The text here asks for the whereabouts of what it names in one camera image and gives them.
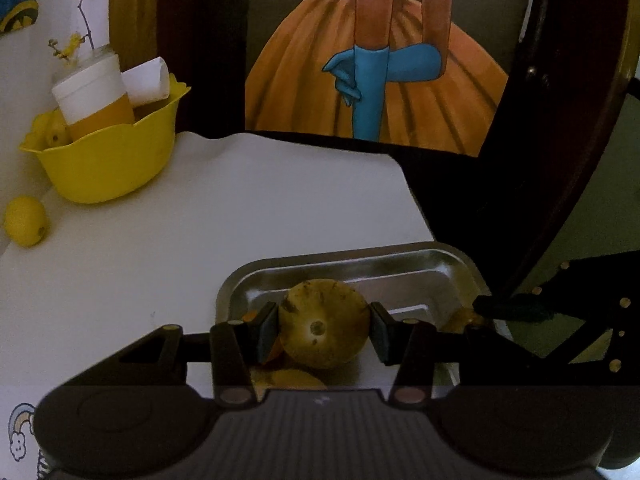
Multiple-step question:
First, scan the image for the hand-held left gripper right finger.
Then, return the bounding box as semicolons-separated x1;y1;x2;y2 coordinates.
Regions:
369;302;532;407

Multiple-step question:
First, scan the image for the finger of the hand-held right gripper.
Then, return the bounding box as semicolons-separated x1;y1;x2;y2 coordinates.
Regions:
542;304;640;377
472;249;640;323

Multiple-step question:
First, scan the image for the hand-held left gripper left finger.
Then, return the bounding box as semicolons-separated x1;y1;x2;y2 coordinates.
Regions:
117;302;279;407

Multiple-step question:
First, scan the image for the large orange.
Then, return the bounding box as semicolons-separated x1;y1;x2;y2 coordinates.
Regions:
242;310;285;365

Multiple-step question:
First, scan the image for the brown potato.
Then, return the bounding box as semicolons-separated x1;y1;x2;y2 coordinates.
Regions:
251;368;330;391

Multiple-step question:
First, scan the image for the brownish yellow round fruit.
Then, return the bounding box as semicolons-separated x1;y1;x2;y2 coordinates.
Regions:
442;307;486;334

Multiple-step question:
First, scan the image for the yellow-green round fruit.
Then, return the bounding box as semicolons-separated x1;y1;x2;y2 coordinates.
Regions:
277;279;372;370

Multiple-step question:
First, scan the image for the metal tray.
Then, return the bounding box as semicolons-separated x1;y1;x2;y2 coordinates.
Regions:
215;241;494;392

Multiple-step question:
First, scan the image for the yellow plastic bowl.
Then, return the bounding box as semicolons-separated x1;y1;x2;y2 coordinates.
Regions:
18;73;192;205

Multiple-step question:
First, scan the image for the orange dress woman poster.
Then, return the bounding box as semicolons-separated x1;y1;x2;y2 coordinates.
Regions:
244;0;512;157

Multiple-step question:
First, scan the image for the yellow lemon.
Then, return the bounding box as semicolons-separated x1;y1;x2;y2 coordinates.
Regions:
4;195;50;249

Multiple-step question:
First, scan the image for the white paper roll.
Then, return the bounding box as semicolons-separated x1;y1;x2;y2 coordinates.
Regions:
120;56;172;107

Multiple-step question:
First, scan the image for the orange jar with white lid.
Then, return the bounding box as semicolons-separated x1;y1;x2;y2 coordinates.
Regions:
51;52;137;142

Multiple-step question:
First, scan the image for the small yellow fruit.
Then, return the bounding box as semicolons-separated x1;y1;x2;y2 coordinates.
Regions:
29;109;72;151

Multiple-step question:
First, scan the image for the yellow flower twig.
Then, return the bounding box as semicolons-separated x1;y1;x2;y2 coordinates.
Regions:
47;0;96;67

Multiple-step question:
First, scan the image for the dark wooden frame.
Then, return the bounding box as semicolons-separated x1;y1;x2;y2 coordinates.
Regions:
477;0;640;311

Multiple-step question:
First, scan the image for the brown wooden post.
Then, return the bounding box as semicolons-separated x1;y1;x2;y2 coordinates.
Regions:
107;0;167;87

